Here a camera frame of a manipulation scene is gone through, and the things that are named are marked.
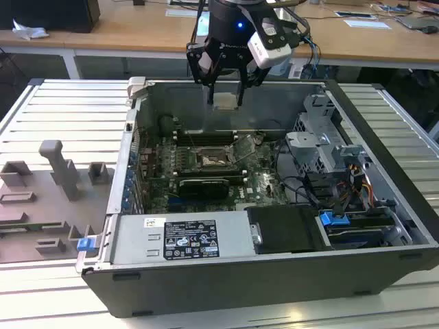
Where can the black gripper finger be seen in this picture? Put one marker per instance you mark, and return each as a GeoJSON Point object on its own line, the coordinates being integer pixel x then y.
{"type": "Point", "coordinates": [241, 90]}
{"type": "Point", "coordinates": [193, 65]}

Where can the silver green CPU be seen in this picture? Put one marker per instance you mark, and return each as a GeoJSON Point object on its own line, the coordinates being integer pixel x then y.
{"type": "Point", "coordinates": [226, 101]}

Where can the metal locking lever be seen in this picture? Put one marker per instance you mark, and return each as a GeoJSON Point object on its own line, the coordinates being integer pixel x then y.
{"type": "Point", "coordinates": [194, 141]}

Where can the black RAM slot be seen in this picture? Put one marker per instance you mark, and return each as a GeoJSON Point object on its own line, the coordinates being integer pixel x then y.
{"type": "Point", "coordinates": [212, 136]}
{"type": "Point", "coordinates": [212, 143]}
{"type": "Point", "coordinates": [212, 133]}
{"type": "Point", "coordinates": [212, 140]}

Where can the CPU socket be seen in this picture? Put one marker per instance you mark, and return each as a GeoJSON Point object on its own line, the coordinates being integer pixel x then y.
{"type": "Point", "coordinates": [209, 161]}

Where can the round coin battery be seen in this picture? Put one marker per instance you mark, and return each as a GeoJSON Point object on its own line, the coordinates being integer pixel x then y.
{"type": "Point", "coordinates": [259, 138]}

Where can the grey case latch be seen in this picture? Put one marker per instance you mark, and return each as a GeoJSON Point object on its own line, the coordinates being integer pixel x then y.
{"type": "Point", "coordinates": [135, 87]}

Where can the wooden desk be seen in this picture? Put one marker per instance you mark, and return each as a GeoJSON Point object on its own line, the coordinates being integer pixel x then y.
{"type": "Point", "coordinates": [137, 37]}

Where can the silver metal drive cage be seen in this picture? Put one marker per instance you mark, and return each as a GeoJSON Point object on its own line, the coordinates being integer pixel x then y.
{"type": "Point", "coordinates": [308, 150]}

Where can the green motherboard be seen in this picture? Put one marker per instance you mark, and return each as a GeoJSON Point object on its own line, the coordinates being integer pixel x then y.
{"type": "Point", "coordinates": [260, 185]}

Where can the black graphics card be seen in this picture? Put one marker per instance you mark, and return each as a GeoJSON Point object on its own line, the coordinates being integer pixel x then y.
{"type": "Point", "coordinates": [202, 190]}

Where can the black plastic connector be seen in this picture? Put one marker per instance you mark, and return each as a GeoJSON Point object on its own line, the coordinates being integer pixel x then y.
{"type": "Point", "coordinates": [317, 185]}

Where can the white framed tablet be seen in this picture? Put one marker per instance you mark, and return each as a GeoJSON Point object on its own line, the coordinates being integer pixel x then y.
{"type": "Point", "coordinates": [355, 14]}

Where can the white paper sheet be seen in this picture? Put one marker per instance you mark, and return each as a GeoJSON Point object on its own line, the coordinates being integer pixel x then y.
{"type": "Point", "coordinates": [367, 24]}

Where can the black plastic shroud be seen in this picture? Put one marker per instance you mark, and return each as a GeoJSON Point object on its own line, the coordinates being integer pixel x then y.
{"type": "Point", "coordinates": [284, 229]}

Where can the black box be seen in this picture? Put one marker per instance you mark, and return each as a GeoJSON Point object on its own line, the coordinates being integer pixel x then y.
{"type": "Point", "coordinates": [51, 15]}

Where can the blue disk carrier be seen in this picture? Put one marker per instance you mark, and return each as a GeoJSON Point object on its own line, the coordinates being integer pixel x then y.
{"type": "Point", "coordinates": [331, 219]}

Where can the white crumpled paper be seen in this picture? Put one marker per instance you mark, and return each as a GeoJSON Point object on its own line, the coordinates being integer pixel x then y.
{"type": "Point", "coordinates": [29, 31]}

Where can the silver power supply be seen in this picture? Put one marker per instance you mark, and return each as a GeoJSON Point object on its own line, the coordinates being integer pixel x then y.
{"type": "Point", "coordinates": [137, 236]}

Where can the grey laptop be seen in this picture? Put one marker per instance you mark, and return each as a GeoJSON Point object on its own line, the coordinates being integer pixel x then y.
{"type": "Point", "coordinates": [416, 21]}

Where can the black PC case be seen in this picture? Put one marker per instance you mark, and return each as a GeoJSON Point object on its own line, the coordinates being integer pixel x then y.
{"type": "Point", "coordinates": [240, 288]}

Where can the black computer mouse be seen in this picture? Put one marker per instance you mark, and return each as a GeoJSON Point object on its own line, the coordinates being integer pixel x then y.
{"type": "Point", "coordinates": [430, 30]}

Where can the grey parts rack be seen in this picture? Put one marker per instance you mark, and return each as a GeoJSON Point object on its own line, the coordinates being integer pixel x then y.
{"type": "Point", "coordinates": [41, 209]}

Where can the blue plastic clip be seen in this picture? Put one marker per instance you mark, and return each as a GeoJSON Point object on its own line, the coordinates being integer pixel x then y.
{"type": "Point", "coordinates": [85, 245]}

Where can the silver disk bay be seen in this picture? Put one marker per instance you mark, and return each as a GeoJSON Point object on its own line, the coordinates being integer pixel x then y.
{"type": "Point", "coordinates": [402, 236]}

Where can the green RAM stick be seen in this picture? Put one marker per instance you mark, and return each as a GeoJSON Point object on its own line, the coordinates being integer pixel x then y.
{"type": "Point", "coordinates": [20, 227]}

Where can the black camera bracket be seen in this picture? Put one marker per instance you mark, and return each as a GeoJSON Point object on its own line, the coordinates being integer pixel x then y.
{"type": "Point", "coordinates": [260, 10]}

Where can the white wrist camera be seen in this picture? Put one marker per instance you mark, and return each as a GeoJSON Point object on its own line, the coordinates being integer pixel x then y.
{"type": "Point", "coordinates": [271, 55]}

